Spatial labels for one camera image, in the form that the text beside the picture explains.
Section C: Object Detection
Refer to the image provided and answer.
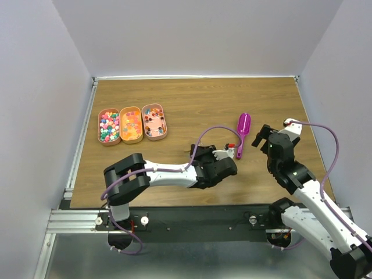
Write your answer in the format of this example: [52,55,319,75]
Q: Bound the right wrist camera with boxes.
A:
[279,118,302,142]

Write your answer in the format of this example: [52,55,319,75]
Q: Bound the pink tray of wrapped candies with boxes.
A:
[97,108,121,146]

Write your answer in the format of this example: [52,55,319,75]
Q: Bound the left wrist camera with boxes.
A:
[212,144,235,160]

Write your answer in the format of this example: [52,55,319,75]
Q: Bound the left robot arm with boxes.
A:
[102,144,238,230]

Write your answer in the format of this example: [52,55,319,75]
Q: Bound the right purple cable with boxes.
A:
[287,121,372,251]

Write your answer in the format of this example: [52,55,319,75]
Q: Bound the magenta plastic scoop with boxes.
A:
[236,112,251,159]

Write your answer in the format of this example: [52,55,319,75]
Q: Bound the aluminium frame rail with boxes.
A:
[35,201,371,278]

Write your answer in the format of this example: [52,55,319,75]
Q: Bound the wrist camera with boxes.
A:
[279,118,302,142]
[212,144,235,160]

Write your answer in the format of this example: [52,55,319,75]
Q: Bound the pink tray of lollipops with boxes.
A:
[141,103,168,141]

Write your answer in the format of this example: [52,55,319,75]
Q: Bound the orange tray of star candies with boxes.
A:
[119,106,144,144]

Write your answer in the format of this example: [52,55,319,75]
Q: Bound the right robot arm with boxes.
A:
[252,119,371,278]

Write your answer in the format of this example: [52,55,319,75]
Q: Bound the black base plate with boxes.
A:
[97,205,309,244]

